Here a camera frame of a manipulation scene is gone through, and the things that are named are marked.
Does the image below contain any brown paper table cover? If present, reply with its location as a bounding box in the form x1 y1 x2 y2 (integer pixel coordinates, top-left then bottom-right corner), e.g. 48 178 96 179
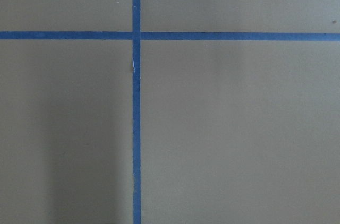
1 0 339 223

